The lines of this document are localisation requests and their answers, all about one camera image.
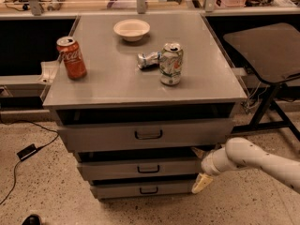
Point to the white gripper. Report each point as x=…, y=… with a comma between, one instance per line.
x=207, y=166

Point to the grey drawer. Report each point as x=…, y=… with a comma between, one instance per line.
x=145, y=135
x=124, y=169
x=152, y=188

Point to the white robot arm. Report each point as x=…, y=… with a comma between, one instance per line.
x=240, y=153

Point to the grey top drawer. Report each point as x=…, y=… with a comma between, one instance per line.
x=145, y=135

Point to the grey drawer cabinet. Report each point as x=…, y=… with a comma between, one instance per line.
x=115, y=90

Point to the grey bottom drawer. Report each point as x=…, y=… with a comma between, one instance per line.
x=152, y=188

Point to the white green soda can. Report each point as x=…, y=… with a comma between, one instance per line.
x=170, y=63

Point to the crushed silver can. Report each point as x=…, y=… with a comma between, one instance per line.
x=146, y=60

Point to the black side table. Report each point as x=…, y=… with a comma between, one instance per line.
x=272, y=52

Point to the white paper bowl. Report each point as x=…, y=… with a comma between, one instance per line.
x=131, y=30

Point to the black power adapter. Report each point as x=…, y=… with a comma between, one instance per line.
x=27, y=152

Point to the black shoe tip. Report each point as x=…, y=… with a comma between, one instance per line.
x=32, y=220

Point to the orange soda can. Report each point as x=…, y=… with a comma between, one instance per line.
x=71, y=55

